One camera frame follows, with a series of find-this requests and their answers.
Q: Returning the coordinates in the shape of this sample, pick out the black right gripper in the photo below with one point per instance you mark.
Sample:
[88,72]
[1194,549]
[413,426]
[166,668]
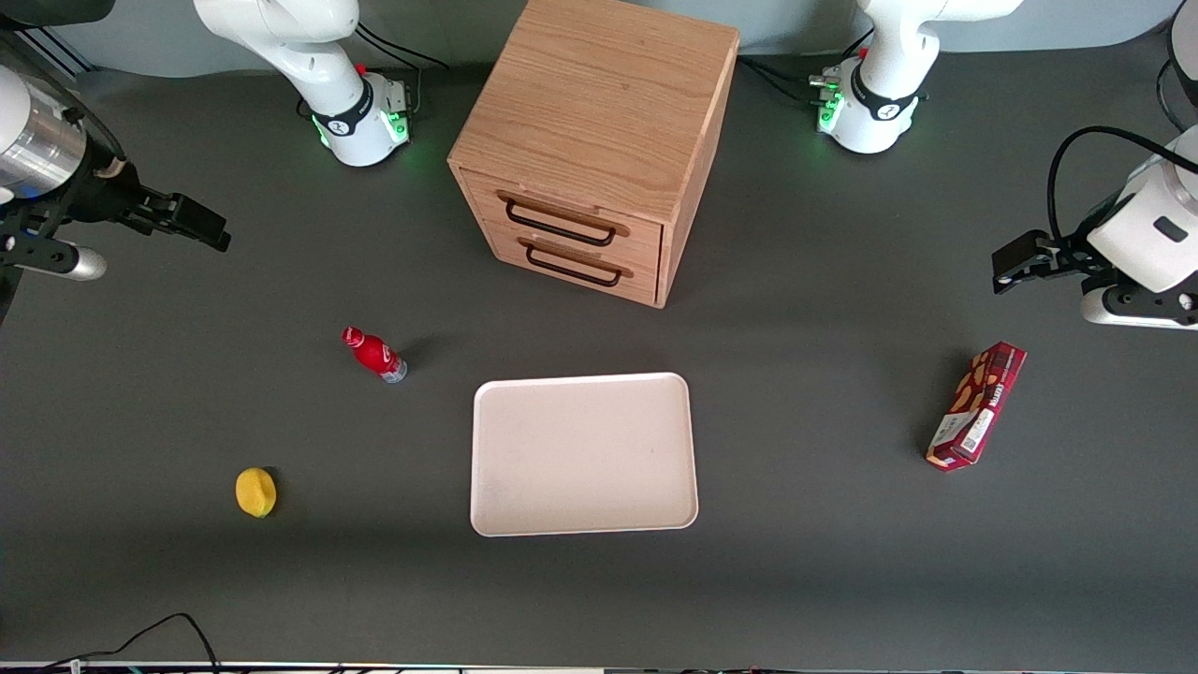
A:
[101,198]

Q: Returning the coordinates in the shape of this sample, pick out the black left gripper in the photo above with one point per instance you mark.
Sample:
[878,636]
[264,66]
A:
[1064,255]

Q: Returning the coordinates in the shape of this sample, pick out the small red coke bottle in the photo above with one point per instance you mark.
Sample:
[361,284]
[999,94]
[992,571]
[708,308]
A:
[374,354]

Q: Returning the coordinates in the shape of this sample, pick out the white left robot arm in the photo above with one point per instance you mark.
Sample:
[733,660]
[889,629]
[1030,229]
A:
[884,75]

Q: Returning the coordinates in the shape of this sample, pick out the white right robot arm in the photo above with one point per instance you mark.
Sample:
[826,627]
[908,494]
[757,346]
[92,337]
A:
[323,65]

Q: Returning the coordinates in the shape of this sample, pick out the beige plastic tray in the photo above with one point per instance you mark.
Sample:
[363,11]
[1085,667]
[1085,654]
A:
[582,454]

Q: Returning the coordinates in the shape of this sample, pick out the red cookie box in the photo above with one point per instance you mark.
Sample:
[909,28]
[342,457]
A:
[976,405]

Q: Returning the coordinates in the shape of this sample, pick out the yellow lemon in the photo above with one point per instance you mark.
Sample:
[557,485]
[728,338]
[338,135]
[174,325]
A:
[255,492]

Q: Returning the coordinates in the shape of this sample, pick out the wooden drawer cabinet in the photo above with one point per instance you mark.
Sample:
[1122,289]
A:
[599,103]

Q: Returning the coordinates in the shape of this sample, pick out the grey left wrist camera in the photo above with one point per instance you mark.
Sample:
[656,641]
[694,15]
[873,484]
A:
[1137,309]

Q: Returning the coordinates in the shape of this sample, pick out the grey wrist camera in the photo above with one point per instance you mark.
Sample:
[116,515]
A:
[65,262]
[1137,309]

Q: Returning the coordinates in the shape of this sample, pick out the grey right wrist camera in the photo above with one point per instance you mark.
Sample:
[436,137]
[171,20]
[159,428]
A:
[65,262]

